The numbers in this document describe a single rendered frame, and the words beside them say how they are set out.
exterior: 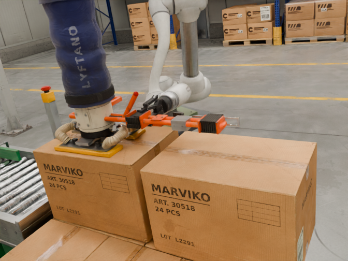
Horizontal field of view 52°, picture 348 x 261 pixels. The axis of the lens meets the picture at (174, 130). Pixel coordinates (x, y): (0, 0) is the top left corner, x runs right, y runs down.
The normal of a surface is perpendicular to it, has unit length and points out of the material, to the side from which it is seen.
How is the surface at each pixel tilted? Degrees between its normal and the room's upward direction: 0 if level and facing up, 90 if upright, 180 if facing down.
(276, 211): 90
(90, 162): 90
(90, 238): 0
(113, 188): 90
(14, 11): 90
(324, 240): 0
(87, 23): 80
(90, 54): 69
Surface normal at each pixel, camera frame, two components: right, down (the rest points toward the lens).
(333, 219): -0.13, -0.92
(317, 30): -0.49, 0.37
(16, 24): 0.87, 0.07
